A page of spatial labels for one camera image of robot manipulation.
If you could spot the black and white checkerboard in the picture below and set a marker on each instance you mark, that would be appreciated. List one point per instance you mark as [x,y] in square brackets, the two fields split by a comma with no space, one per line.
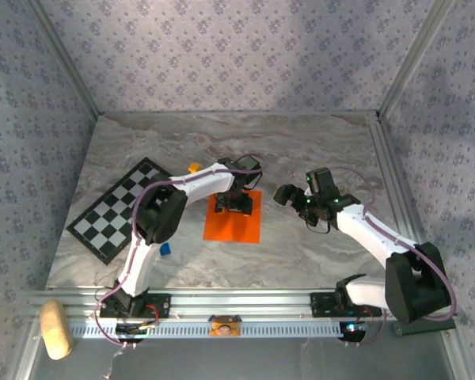
[111,213]

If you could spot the aluminium side rail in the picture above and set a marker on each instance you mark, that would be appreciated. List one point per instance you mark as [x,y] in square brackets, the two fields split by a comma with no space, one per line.
[388,170]

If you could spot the small blue cube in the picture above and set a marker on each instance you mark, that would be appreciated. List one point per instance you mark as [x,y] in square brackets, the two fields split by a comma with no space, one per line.
[166,249]

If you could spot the aluminium corner post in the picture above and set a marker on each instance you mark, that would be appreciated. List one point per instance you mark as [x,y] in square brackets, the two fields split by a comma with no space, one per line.
[413,59]
[65,63]

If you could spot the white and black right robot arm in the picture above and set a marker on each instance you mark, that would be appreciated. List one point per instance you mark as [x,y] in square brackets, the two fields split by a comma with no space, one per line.
[368,231]

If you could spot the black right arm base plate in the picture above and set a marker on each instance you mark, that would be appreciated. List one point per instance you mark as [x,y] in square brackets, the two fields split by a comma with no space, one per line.
[322,305]

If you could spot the small orange cube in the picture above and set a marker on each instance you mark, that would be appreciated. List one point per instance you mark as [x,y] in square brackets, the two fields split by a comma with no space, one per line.
[194,168]

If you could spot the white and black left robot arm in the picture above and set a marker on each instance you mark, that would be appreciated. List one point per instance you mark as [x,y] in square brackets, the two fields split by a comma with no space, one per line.
[206,184]

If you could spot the dark flat metal bar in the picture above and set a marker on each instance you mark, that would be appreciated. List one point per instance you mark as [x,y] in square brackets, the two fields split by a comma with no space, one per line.
[439,327]

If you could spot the cartoon face figure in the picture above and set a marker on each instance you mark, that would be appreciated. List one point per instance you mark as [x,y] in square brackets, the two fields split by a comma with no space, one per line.
[224,326]

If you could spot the orange paper sheet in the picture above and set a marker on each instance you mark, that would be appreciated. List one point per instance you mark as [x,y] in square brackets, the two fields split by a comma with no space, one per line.
[231,227]

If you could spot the long aluminium mounting rail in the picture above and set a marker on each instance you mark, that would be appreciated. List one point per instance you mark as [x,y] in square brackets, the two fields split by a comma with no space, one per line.
[241,302]

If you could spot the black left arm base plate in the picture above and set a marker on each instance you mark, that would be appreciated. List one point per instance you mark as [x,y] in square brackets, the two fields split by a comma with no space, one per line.
[158,305]

